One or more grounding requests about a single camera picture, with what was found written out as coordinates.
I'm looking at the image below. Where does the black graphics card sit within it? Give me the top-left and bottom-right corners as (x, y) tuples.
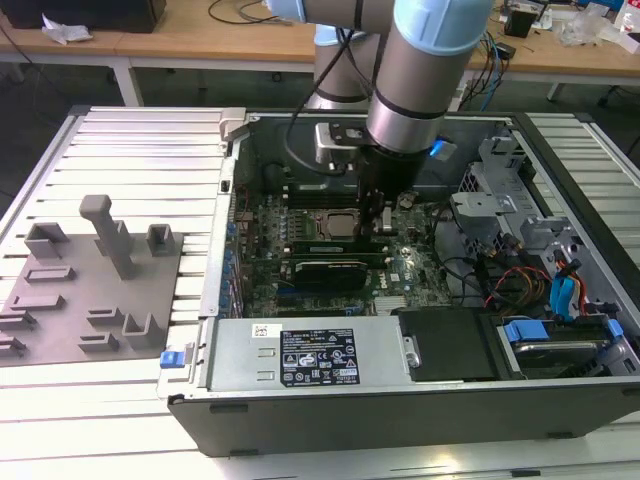
(291, 257), (372, 292)

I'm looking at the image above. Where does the grey camera box blue light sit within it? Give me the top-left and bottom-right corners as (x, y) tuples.
(427, 138), (459, 162)

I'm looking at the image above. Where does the metal socket cover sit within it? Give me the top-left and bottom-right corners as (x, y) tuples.
(312, 209), (364, 240)

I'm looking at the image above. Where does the green RAM stick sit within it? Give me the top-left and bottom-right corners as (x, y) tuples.
(291, 238), (390, 257)

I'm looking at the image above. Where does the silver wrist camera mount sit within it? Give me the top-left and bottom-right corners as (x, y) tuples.
(313, 121), (374, 175)

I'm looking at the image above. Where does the blue flat data cable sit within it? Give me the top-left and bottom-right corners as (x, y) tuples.
(548, 252), (571, 321)
(563, 257), (585, 319)

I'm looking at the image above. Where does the white red cardboard box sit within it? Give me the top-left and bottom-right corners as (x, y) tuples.
(613, 0), (640, 54)

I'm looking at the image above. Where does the small black box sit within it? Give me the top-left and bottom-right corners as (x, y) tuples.
(503, 8), (540, 37)

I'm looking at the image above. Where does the clear plastic bag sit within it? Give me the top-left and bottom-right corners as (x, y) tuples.
(558, 8), (607, 50)

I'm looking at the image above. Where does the blue disk carrier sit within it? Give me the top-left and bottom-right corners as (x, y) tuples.
(502, 319), (622, 381)

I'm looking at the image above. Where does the green motherboard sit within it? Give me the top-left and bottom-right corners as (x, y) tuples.
(234, 174), (451, 319)

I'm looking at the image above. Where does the orange red wire bundle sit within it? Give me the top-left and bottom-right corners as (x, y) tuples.
(483, 266), (547, 309)

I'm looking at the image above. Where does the grey parts rack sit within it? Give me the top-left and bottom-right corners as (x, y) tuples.
(0, 193), (185, 369)

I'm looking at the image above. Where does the crumpled white paper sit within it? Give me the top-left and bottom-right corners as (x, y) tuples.
(41, 13), (95, 47)

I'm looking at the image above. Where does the silver CPU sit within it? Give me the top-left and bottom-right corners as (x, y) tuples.
(324, 213), (359, 236)

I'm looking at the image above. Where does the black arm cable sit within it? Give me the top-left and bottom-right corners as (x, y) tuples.
(287, 0), (389, 176)

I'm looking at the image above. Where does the wooden desk white frame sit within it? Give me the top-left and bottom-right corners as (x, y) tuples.
(0, 19), (317, 107)
(464, 14), (640, 104)

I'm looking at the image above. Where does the grey metal drive cage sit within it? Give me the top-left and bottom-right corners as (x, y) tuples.
(448, 133), (591, 261)

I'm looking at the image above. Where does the black grey PC case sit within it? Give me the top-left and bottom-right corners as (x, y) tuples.
(157, 107), (640, 459)

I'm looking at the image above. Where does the silver chipset heatsink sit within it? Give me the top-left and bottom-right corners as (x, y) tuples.
(372, 295), (407, 315)

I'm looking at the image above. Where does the black plastic bay cover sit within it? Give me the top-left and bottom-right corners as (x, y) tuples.
(397, 308), (502, 385)

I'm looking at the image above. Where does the black hard disk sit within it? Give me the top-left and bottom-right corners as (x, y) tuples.
(514, 339), (601, 380)

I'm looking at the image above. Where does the black internal cable bundle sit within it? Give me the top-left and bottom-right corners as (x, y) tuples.
(432, 207), (504, 307)

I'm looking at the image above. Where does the black equipment case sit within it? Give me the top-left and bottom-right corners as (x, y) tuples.
(3, 0), (167, 34)

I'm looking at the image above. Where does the grey power supply unit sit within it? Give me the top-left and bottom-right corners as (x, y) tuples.
(207, 317), (419, 396)

